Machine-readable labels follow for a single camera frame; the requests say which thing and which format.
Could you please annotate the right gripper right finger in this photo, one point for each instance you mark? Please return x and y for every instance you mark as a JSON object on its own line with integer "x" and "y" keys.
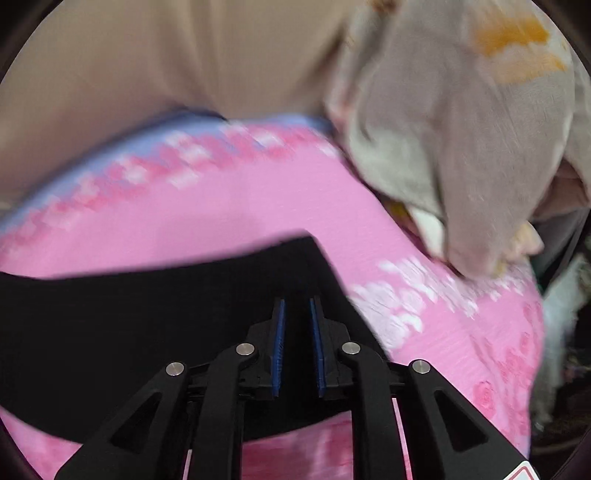
{"x": 409, "y": 421}

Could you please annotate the grey floral blanket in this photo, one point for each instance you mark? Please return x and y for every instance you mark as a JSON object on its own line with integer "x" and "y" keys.
{"x": 475, "y": 115}

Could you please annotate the beige curtain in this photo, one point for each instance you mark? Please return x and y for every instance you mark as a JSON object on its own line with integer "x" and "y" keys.
{"x": 93, "y": 70}

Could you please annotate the black pants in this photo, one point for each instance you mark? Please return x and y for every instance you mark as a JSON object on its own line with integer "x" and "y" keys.
{"x": 73, "y": 350}

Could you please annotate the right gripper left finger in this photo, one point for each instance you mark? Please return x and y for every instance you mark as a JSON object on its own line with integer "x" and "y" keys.
{"x": 185, "y": 422}

